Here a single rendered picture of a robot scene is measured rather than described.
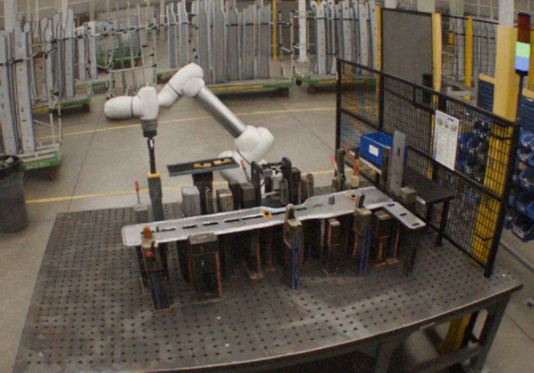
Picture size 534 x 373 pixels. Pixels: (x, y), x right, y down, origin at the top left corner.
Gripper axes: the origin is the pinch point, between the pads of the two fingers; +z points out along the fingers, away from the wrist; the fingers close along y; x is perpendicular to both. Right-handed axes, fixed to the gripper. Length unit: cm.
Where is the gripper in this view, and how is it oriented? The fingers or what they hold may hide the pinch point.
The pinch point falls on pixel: (152, 166)
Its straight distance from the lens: 242.8
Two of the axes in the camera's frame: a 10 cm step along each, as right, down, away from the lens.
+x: 9.4, -1.3, 3.1
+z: 0.1, 9.3, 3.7
